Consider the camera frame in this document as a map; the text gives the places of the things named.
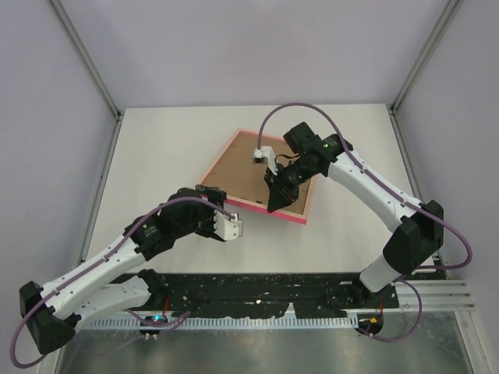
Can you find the aluminium corner post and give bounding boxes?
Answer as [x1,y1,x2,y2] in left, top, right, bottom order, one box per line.
[48,0,125,122]
[388,0,465,116]

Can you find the right aluminium corner post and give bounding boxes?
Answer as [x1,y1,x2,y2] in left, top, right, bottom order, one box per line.
[388,0,465,116]

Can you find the left aluminium corner post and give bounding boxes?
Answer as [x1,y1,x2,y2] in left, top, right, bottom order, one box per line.
[48,0,125,122]

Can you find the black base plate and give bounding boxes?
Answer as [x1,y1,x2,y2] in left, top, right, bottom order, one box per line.
[133,273,399,319]

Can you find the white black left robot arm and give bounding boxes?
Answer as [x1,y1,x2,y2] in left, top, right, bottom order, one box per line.
[10,185,242,356]

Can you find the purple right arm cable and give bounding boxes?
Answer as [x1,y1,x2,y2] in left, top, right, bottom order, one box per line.
[257,101,475,343]

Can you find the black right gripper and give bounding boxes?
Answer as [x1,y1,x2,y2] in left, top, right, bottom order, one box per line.
[264,155,318,213]

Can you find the white slotted cable duct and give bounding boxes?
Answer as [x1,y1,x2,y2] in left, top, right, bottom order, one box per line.
[86,313,358,330]

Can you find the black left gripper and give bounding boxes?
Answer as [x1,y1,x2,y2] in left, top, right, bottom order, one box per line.
[175,186,227,238]

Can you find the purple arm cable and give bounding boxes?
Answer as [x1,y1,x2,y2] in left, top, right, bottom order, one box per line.
[9,196,239,369]
[257,101,475,343]

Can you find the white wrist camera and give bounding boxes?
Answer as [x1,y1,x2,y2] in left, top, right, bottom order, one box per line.
[253,146,278,175]
[214,211,243,242]

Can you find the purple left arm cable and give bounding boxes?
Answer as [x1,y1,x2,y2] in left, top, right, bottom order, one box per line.
[9,196,239,369]

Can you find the pink picture frame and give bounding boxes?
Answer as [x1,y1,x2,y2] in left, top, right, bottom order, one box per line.
[200,129,315,224]

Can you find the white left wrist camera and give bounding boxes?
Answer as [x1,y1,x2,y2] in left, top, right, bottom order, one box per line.
[214,211,243,242]

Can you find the aluminium front rail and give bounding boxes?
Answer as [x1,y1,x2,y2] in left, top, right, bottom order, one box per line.
[388,280,475,312]

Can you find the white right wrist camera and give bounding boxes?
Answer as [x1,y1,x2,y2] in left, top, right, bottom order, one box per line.
[253,146,278,175]

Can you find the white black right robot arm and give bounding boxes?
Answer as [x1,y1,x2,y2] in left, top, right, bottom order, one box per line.
[254,122,444,307]

